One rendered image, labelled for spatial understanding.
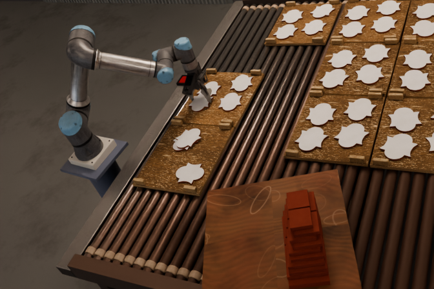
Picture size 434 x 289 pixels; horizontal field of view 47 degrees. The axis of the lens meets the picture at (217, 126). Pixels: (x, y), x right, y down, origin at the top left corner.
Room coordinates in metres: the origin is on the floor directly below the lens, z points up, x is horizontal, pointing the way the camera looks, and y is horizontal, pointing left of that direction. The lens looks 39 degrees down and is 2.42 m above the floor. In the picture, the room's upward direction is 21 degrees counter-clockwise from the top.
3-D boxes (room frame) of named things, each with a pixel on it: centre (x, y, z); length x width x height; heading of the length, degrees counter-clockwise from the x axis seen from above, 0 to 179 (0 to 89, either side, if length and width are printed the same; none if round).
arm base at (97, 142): (2.06, 0.66, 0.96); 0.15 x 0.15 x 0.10
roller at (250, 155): (1.85, -0.29, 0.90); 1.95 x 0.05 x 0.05; 143
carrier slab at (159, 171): (1.73, 0.19, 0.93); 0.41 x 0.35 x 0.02; 143
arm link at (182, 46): (2.09, 0.02, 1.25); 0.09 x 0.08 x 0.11; 81
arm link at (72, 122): (2.07, 0.66, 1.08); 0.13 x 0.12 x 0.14; 171
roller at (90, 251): (2.15, 0.11, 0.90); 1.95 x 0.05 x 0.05; 143
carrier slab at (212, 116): (2.06, -0.07, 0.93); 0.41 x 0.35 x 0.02; 142
